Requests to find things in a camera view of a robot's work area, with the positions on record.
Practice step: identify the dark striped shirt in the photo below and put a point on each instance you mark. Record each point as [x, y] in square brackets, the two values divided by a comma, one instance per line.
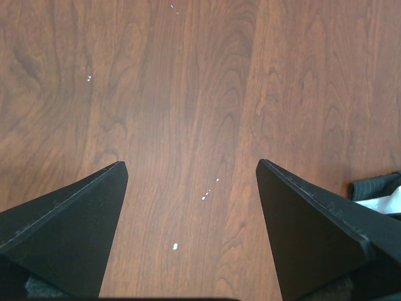
[374, 188]

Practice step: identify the white long sleeve shirt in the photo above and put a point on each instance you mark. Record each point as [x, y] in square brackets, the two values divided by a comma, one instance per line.
[386, 204]

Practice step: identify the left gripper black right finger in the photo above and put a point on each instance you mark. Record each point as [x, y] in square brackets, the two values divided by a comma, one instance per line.
[324, 246]

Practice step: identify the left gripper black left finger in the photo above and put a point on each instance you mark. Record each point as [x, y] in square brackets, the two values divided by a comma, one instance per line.
[59, 244]

